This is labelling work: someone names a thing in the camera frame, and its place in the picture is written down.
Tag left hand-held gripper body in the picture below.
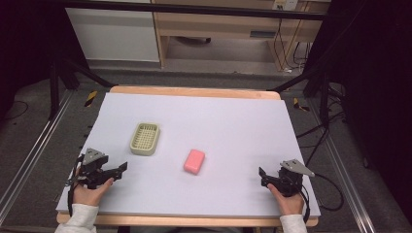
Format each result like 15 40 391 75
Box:
77 148 110 190

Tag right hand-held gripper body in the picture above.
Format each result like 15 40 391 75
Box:
277 158 316 198

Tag person's right hand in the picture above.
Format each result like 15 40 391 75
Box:
266 183 306 216

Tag person's left hand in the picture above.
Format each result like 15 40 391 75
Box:
71 177 116 208

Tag beige slotted soap dish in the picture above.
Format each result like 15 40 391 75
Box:
129 121 161 157

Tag yellow black hazard tape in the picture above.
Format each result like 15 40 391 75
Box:
292 97 311 113
84 89 98 108

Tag pink soap bar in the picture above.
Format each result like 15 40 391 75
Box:
183 149 207 176

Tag white foam table mat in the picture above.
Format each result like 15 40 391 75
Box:
54 91 322 218

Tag wooden table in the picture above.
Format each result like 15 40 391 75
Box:
55 84 321 228

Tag dark curtain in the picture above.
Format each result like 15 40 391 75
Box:
312 0 412 224
0 0 71 115

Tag white cabinet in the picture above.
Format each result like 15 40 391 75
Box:
65 7 161 63

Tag light wooden desk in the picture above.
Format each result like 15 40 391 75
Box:
151 0 326 72

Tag white power strip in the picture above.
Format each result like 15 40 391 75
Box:
272 0 299 12

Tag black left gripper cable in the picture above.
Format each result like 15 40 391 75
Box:
65 154 86 217

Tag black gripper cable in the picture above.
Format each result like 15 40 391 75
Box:
299 172 345 225
65 154 86 217

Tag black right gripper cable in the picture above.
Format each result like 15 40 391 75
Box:
299 172 345 225

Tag black floor cables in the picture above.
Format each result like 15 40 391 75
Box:
294 82 349 168

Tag silver metal floor rail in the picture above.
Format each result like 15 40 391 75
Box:
306 96 378 233
0 89 75 225

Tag black metal frame leg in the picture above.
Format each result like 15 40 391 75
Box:
266 63 332 128
48 56 117 121

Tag black metal frame bar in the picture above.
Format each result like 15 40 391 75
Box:
62 0 328 21

